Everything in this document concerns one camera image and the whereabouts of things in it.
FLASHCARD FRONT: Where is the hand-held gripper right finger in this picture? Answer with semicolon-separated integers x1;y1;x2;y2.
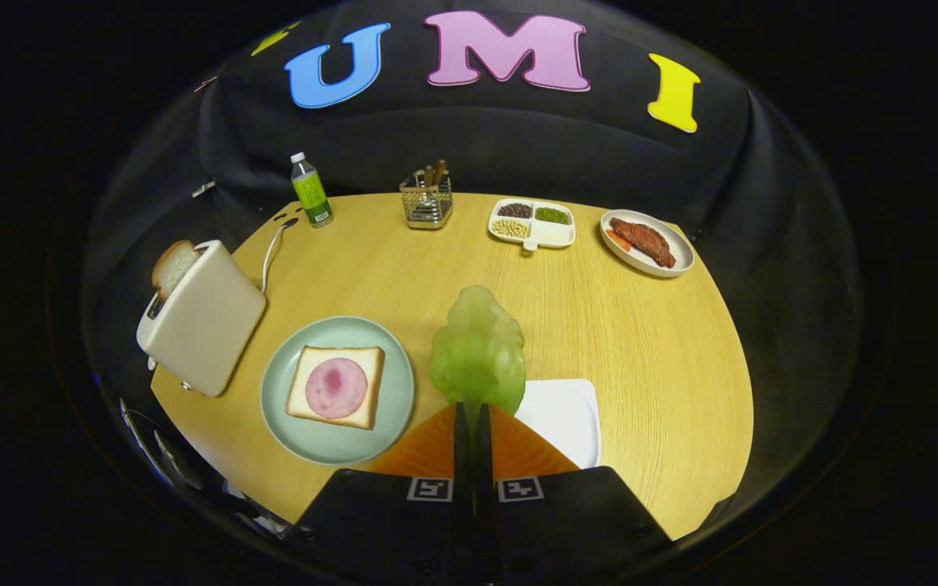
476;403;673;575

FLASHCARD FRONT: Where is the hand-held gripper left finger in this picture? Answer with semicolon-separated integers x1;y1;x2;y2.
284;401;475;575

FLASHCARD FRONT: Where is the green lettuce leaf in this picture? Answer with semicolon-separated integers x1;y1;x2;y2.
429;285;528;424

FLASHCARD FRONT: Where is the plain toast bread slice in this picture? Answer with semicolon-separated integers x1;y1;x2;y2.
151;240;203;303

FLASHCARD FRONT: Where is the white rectangular plate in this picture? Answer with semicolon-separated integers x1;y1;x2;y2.
514;378;603;470

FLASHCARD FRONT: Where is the pale green round plate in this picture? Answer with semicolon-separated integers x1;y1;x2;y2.
261;316;416;466

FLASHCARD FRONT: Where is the pink ham slice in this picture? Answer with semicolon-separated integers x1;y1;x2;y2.
305;357;369;420

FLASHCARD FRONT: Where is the bread slice under ham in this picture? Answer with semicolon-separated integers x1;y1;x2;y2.
285;345;386;431

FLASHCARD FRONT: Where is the white divided bean dish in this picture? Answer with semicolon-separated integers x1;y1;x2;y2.
488;198;576;253

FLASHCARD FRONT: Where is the white oval plate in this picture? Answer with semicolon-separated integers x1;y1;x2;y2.
599;209;695;279

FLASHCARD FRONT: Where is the brown meat slice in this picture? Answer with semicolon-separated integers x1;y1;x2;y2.
608;216;677;269

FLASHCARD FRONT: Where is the white toaster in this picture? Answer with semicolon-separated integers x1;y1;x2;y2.
136;239;267;398

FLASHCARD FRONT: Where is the green label drink bottle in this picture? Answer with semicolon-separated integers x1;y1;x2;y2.
290;152;335;229

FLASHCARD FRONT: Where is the black backdrop cloth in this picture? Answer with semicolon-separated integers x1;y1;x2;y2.
82;0;865;505

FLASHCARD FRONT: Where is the metal wire utensil basket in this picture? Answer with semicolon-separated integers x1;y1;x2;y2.
400;167;454;230

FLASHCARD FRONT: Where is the white toaster cable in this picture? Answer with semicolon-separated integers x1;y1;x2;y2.
261;216;300;295

